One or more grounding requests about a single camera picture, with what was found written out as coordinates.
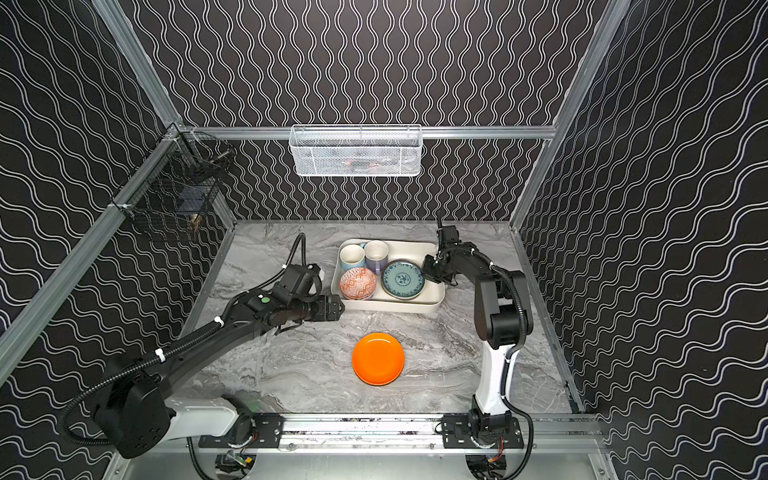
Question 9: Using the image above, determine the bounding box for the black wire wall basket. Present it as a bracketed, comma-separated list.
[120, 132, 236, 244]

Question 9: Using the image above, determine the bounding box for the light blue ceramic mug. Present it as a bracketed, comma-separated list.
[339, 244, 366, 272]

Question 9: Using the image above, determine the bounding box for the white mesh wall basket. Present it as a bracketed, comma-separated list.
[289, 124, 424, 177]

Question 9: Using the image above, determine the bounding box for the aluminium frame corner post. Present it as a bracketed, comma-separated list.
[93, 0, 183, 127]

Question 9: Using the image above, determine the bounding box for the teal patterned plate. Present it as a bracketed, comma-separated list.
[381, 260, 426, 300]

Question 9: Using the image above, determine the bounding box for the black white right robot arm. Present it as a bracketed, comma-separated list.
[422, 221, 533, 417]

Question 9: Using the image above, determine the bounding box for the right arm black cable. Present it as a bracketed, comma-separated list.
[497, 269, 535, 480]

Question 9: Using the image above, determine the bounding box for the orange round plate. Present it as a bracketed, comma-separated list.
[352, 333, 405, 386]

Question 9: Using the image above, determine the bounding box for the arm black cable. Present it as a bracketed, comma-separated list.
[497, 269, 535, 480]
[56, 353, 181, 448]

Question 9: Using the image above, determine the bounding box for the purple ceramic mug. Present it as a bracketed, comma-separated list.
[363, 240, 389, 275]

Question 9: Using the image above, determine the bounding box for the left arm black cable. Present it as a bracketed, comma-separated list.
[56, 353, 181, 448]

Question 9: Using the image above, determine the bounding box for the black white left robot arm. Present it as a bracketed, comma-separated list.
[89, 264, 345, 459]

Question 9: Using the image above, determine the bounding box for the red patterned bowl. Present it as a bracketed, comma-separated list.
[339, 267, 378, 300]

